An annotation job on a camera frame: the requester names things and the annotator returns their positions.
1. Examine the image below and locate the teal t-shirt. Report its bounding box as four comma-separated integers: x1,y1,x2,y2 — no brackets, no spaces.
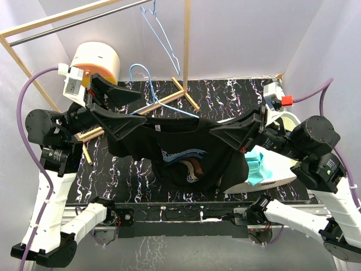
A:
245,149,272,186

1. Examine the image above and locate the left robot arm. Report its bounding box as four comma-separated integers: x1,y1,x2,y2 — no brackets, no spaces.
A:
11,74,146,268

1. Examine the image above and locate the wooden clothes rack frame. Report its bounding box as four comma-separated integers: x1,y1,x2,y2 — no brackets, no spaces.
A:
0,0,201,165

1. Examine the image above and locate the light blue wire hanger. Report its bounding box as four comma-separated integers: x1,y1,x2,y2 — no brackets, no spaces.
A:
129,63,199,118
140,0,181,75

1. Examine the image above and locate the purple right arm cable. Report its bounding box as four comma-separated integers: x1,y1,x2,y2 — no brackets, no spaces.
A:
248,78,361,246

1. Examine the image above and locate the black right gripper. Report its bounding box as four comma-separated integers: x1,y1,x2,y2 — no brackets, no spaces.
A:
209,104,306,161

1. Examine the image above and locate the black printed t-shirt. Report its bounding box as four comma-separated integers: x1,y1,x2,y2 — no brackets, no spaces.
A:
107,117,249,192

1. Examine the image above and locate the white laundry basket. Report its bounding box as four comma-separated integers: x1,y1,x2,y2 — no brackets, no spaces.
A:
219,111,302,194

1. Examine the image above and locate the metal hanging rod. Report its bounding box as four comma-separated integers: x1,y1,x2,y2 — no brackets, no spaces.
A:
9,1,149,47

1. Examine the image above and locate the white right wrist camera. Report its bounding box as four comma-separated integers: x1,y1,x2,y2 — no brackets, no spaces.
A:
263,82,300,126

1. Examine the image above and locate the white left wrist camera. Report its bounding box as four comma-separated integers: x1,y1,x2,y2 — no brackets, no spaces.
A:
58,63,86,107

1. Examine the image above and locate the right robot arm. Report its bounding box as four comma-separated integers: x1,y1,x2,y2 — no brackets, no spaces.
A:
210,108,360,263

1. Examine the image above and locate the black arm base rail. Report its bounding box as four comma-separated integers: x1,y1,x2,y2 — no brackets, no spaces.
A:
95,202,270,238

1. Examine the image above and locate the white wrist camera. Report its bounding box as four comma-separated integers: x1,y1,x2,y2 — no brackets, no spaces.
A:
58,63,86,107
263,82,300,126

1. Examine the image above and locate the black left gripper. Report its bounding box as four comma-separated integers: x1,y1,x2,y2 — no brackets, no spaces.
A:
61,73,147,139

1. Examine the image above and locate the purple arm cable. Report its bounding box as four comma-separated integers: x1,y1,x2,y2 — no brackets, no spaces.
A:
248,78,361,246
17,67,61,271

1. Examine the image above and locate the round drawer cabinet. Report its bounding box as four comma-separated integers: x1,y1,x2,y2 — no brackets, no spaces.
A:
71,42,121,87

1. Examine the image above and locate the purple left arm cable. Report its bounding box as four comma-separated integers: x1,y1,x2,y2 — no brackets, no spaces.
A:
17,67,61,271

